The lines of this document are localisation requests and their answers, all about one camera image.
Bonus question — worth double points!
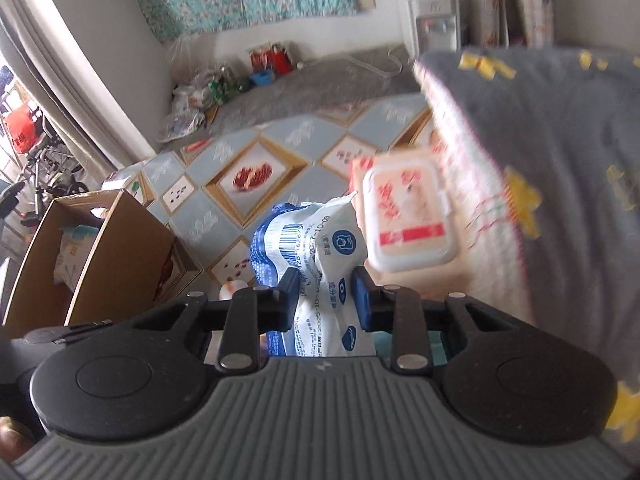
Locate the pink wet wipes pack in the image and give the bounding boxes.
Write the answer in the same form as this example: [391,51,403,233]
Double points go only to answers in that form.
[349,152,458,273]

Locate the white cable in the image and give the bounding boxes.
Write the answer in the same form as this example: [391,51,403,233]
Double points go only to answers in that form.
[295,55,406,79]

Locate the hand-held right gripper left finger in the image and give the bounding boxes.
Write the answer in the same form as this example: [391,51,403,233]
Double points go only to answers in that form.
[132,269,303,375]

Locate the rolled checked mat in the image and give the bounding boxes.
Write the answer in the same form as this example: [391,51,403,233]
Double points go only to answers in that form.
[505,0,556,47]

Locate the white water dispenser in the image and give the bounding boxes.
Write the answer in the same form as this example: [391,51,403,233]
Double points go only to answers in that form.
[400,0,461,53]

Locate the grey quilt with yellow print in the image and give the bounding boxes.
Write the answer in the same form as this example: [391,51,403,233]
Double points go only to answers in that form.
[414,46,640,456]

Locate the beige curtain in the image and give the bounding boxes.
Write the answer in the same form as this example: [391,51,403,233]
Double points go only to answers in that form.
[0,0,161,171]

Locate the wheelchair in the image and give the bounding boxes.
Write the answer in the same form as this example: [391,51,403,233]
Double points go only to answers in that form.
[0,110,91,226]

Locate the brown cardboard box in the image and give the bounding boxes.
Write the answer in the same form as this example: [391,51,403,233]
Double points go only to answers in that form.
[0,189,203,341]

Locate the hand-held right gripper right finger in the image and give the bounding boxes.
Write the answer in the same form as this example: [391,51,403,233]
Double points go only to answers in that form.
[351,266,519,376]

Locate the red bottles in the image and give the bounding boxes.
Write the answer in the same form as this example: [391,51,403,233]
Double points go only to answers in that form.
[248,45,293,75]

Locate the red plastic bag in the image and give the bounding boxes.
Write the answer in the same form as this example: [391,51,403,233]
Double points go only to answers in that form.
[5,105,43,153]

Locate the blue-green white wipes packet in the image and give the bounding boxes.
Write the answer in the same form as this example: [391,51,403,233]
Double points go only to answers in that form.
[249,191,381,358]

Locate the green bottles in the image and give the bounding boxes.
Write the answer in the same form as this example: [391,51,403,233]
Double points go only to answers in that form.
[207,77,251,103]

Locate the white cotton swab bag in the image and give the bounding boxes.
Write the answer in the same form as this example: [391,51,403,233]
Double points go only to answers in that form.
[52,225,101,286]

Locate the rolled floral mat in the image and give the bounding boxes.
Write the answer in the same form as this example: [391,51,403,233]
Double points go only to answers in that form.
[465,0,511,48]

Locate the clear plastic bag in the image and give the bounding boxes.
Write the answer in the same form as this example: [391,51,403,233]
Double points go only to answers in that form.
[167,35,211,91]

